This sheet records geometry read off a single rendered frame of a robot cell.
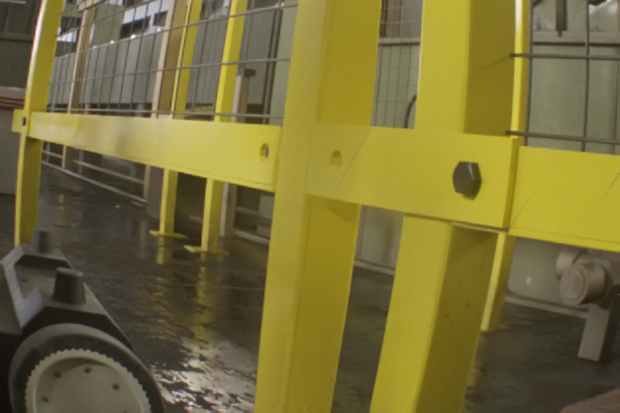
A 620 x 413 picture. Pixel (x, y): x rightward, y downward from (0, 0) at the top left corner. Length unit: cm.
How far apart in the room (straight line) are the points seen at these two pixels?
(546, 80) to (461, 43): 228
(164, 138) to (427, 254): 43
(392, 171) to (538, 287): 221
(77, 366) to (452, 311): 49
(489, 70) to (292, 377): 29
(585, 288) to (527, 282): 106
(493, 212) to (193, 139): 41
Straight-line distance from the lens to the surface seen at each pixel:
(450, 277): 52
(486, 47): 53
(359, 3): 67
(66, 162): 714
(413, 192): 53
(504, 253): 217
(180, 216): 434
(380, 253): 342
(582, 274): 175
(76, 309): 94
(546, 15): 292
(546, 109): 278
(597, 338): 189
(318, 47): 65
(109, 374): 91
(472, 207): 49
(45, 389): 90
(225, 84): 330
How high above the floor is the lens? 42
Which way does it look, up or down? level
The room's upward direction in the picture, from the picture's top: 7 degrees clockwise
